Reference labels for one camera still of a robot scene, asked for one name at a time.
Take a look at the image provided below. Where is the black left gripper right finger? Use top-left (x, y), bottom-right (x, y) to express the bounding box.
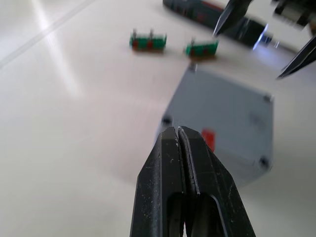
top-left (177, 126), bottom-right (258, 237)

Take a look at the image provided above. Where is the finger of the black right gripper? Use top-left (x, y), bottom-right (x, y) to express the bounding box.
top-left (276, 36), bottom-right (316, 80)
top-left (213, 0), bottom-right (250, 35)

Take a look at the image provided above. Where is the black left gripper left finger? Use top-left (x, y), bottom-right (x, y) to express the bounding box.
top-left (129, 126), bottom-right (187, 237)

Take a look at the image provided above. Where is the black red electric screwdriver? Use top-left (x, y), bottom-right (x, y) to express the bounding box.
top-left (162, 0), bottom-right (301, 54)

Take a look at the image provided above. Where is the grey plastic junction box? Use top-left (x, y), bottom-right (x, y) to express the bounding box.
top-left (159, 95), bottom-right (275, 191)

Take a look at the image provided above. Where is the grey plastic box lid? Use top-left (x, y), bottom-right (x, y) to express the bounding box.
top-left (161, 65), bottom-right (274, 171)

